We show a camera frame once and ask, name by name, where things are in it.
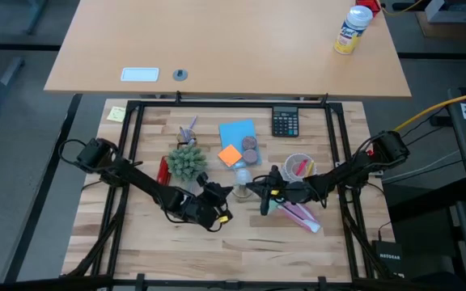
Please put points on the orange sticky note pad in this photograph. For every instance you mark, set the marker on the orange sticky note pad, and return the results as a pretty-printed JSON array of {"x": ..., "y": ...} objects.
[{"x": 230, "y": 156}]

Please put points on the yellow sticky note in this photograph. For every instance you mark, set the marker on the yellow sticky note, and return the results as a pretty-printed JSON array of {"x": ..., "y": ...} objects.
[{"x": 116, "y": 114}]

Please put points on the white cardboard box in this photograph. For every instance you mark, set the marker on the white cardboard box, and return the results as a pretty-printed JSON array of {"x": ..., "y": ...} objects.
[{"x": 447, "y": 10}]

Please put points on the black calculator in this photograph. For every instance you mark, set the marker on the black calculator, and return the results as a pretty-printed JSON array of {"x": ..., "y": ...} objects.
[{"x": 285, "y": 121}]

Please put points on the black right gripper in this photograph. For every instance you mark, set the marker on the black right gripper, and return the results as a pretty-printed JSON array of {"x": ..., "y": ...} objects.
[{"x": 285, "y": 192}]

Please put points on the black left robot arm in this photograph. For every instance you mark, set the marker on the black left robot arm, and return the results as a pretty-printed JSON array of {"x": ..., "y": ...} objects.
[{"x": 136, "y": 180}]

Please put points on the white ribbed cup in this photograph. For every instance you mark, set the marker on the white ribbed cup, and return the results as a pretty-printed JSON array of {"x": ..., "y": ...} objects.
[{"x": 291, "y": 161}]

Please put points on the black aluminium frame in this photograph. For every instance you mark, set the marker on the black aluminium frame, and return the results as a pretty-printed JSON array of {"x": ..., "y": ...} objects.
[{"x": 233, "y": 104}]

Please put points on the white rectangular card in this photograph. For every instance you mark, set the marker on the white rectangular card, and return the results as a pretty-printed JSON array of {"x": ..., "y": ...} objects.
[{"x": 140, "y": 74}]

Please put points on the yellow disinfecting wipes canister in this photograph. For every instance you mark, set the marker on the yellow disinfecting wipes canister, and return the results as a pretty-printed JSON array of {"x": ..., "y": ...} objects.
[{"x": 350, "y": 34}]

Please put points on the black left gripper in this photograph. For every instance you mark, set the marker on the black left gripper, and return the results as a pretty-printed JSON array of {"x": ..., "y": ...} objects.
[{"x": 206, "y": 212}]

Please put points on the yellow marker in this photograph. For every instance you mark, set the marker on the yellow marker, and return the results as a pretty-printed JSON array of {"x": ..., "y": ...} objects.
[{"x": 310, "y": 169}]

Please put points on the blue round disc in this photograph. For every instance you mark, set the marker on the blue round disc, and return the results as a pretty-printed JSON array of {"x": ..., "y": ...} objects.
[{"x": 180, "y": 75}]

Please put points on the light wooden desk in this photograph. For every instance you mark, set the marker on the light wooden desk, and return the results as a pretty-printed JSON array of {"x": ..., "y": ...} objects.
[{"x": 225, "y": 44}]

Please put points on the blue notebook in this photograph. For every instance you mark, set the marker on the blue notebook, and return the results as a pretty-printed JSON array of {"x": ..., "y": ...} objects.
[{"x": 233, "y": 133}]

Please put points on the pale lilac pen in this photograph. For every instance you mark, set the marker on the pale lilac pen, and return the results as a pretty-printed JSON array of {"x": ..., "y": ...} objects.
[
  {"x": 193, "y": 125},
  {"x": 183, "y": 133}
]

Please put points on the pink stapler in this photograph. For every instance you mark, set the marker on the pink stapler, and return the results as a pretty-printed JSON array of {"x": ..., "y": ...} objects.
[{"x": 302, "y": 218}]

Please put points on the red box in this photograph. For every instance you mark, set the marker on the red box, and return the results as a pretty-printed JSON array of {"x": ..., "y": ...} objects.
[{"x": 368, "y": 5}]

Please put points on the black network router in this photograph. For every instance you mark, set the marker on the black network router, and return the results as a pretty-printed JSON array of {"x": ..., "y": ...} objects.
[{"x": 388, "y": 256}]

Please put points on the black clamp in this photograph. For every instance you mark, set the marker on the black clamp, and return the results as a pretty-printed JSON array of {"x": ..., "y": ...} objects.
[
  {"x": 178, "y": 97},
  {"x": 322, "y": 283},
  {"x": 324, "y": 99},
  {"x": 140, "y": 282}
]

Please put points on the white frosted lightbulb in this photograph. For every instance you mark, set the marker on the white frosted lightbulb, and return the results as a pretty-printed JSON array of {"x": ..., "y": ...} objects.
[{"x": 242, "y": 178}]

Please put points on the green artificial plant in pot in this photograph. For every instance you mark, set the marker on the green artificial plant in pot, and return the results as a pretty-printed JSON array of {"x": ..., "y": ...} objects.
[{"x": 186, "y": 161}]

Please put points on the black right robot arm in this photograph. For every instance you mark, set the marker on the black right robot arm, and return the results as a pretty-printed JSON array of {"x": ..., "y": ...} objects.
[{"x": 346, "y": 171}]

